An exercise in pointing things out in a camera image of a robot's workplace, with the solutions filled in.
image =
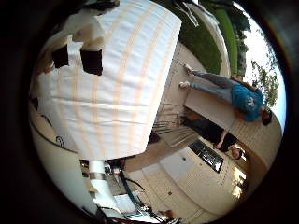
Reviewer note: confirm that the metal table leg frame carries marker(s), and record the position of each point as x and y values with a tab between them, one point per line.
174	130

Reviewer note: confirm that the white fabric container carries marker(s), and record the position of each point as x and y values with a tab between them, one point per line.
62	174

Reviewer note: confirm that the white striped tablecloth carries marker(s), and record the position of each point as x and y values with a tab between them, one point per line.
124	93

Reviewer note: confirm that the person in black clothes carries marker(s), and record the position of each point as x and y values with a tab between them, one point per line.
211	130

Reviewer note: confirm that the grey tripod legs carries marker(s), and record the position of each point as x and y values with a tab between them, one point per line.
187	12

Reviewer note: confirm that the teal metal rail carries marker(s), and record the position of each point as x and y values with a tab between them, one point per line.
132	193

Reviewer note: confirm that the person in blue shirt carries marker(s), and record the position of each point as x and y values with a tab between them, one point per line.
246	99

